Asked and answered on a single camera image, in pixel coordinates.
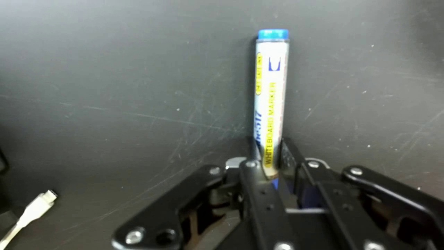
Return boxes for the blue whiteboard marker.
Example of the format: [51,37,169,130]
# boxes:
[252,27,289,187]

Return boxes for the white cable with plug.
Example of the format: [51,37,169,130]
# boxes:
[0,188,59,250]

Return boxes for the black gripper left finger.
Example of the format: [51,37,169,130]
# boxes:
[110,158,296,250]

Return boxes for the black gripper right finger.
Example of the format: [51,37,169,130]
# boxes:
[280,140,444,250]

